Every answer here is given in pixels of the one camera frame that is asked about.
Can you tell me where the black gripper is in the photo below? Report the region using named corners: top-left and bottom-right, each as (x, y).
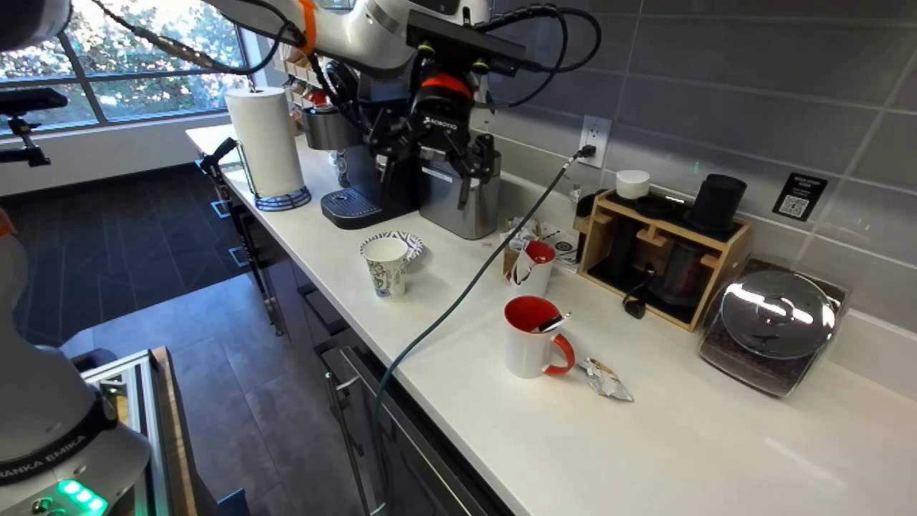
top-left (385, 70), bottom-right (501, 212)

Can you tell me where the patterned paper cup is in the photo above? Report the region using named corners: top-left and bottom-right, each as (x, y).
top-left (358, 232), bottom-right (415, 300)

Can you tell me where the small white cup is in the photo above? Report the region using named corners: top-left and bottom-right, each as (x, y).
top-left (613, 166), bottom-right (655, 204)

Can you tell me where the stainless steel canister box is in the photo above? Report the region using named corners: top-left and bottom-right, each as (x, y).
top-left (415, 139), bottom-right (506, 242)

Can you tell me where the black coffee machine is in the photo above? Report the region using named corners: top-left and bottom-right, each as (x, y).
top-left (318, 65), bottom-right (453, 232)

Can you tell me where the silver metal pitcher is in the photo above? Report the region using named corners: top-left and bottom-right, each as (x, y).
top-left (304, 99), bottom-right (365, 152)

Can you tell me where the small white red mug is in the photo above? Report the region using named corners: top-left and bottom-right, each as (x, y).
top-left (507, 237), bottom-right (559, 298)

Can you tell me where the paper towel holder base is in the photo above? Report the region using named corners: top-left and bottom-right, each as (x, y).
top-left (249, 184), bottom-right (315, 214)

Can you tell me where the white paper towel roll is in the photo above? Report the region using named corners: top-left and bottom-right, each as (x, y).
top-left (225, 82), bottom-right (311, 204)

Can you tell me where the large white red mug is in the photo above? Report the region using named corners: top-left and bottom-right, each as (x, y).
top-left (501, 293), bottom-right (579, 381)

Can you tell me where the wooden organizer box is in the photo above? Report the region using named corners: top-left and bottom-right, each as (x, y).
top-left (576, 186), bottom-right (758, 336)

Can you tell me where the black scoop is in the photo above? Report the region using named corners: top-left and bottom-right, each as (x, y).
top-left (619, 265), bottom-right (663, 321)

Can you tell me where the dark counter cabinet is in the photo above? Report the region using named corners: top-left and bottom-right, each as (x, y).
top-left (196, 138), bottom-right (514, 516)

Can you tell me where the crumpled clear wrapper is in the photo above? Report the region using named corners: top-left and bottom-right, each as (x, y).
top-left (573, 353), bottom-right (636, 407)

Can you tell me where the black cylinder container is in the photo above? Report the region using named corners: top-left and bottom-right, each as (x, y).
top-left (689, 172), bottom-right (751, 241)

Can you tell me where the black QR code sign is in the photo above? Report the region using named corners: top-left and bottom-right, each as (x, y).
top-left (772, 168), bottom-right (831, 224)

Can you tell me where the black power cable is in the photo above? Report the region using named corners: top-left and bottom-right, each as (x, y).
top-left (368, 139), bottom-right (603, 512)

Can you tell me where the white wall outlet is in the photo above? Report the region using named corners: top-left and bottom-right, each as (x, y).
top-left (576, 112), bottom-right (613, 172)

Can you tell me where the orange cable strap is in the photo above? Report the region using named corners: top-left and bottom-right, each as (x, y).
top-left (296, 0), bottom-right (321, 53)

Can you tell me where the aluminium frame cart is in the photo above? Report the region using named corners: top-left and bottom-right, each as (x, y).
top-left (79, 343), bottom-right (200, 516)

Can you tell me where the black camera tripod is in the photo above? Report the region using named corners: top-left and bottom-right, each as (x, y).
top-left (0, 82), bottom-right (71, 172)

